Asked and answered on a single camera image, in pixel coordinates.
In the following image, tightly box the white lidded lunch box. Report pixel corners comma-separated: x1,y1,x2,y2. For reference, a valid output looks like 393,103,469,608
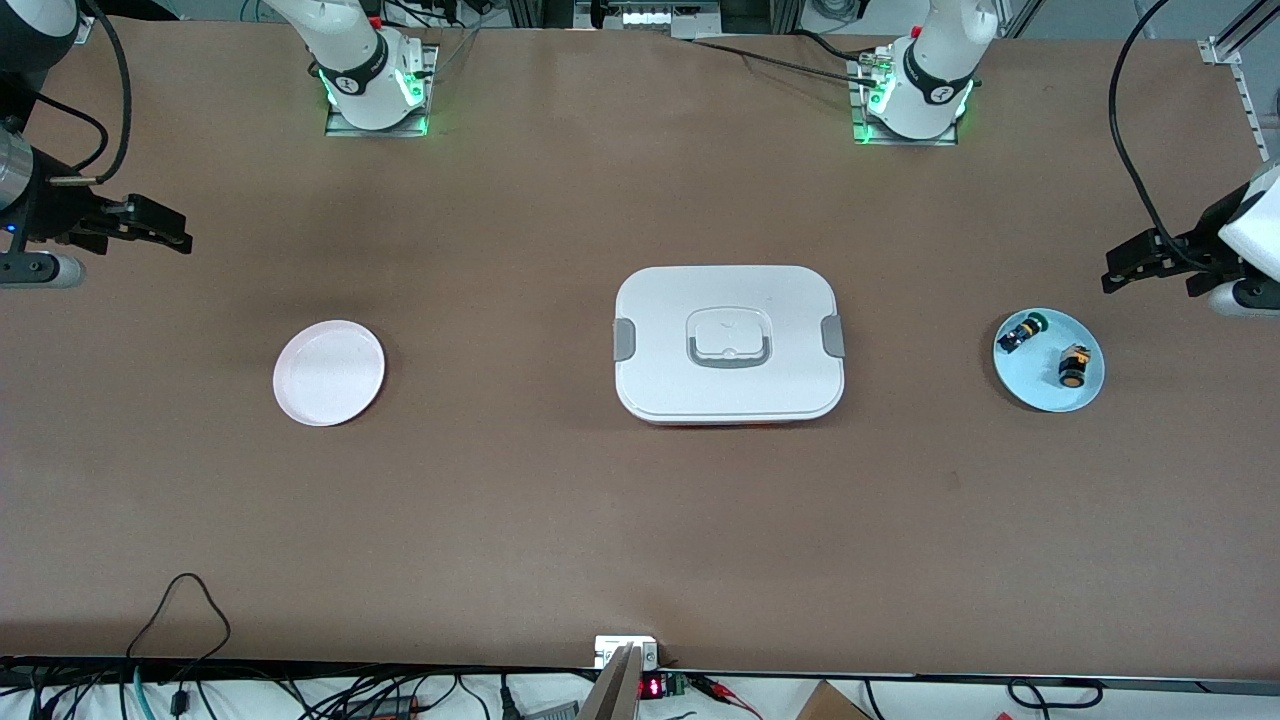
613,265,846,427

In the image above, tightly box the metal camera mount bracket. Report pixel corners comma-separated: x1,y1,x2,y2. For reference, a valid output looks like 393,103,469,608
578,635,662,720

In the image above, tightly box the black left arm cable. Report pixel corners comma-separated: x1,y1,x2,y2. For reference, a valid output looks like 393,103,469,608
1108,0,1216,276

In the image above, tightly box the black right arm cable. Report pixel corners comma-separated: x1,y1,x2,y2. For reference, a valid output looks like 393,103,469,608
40,0,134,188

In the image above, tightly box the silver lit device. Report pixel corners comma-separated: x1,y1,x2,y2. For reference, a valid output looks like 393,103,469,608
574,0,723,39

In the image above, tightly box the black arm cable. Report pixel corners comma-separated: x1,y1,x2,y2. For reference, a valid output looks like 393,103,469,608
40,0,134,188
1108,0,1216,276

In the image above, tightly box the black coiled cable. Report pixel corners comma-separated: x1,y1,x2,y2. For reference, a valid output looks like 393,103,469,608
1005,678,1106,712

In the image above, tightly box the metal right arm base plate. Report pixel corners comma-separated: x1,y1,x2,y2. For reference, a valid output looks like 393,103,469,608
324,44,440,138

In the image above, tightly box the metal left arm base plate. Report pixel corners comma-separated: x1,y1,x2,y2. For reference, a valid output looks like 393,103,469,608
850,50,961,147

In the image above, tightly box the looped thin black cable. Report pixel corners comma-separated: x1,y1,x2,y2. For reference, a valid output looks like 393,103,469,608
124,572,233,691

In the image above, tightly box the pale pink round plate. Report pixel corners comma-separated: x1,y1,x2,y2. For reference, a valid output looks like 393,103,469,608
272,320,386,428

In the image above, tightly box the black power adapter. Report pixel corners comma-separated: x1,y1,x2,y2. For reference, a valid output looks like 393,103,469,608
345,694,423,720

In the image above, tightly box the black cable on table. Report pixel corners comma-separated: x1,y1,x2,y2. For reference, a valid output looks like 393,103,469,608
690,36,883,87

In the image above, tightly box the green blue push-button switch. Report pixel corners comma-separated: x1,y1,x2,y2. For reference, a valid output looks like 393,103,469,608
1000,312,1048,354

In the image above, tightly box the brown cardboard box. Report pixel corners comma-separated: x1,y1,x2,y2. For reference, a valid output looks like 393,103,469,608
795,680,873,720

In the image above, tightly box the light blue round plate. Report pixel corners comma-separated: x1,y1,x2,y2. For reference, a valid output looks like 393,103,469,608
992,307,1106,413

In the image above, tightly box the aluminium frame profile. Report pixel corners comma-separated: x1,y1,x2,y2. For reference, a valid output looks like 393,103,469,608
1198,0,1280,166

